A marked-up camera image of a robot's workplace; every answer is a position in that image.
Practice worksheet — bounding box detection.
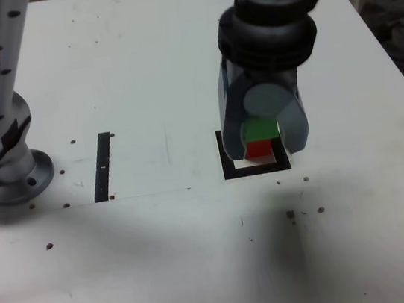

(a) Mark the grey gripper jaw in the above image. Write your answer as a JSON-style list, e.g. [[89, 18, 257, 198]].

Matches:
[[239, 76, 314, 161], [210, 54, 256, 163]]

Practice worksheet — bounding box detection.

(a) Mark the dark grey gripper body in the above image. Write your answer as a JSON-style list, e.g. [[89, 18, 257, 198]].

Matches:
[[225, 53, 300, 104]]

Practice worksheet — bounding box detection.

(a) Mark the green cube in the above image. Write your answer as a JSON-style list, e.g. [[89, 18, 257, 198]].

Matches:
[[241, 114, 282, 143]]

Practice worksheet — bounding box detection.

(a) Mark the red cube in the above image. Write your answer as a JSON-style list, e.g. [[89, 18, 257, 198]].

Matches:
[[242, 137, 275, 161]]

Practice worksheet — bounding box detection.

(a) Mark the black tape square outline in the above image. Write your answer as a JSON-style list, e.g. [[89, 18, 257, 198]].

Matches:
[[215, 120, 293, 182]]

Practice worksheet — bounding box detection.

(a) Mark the black tape strip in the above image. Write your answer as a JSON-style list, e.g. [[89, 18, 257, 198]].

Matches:
[[84, 131, 120, 204]]

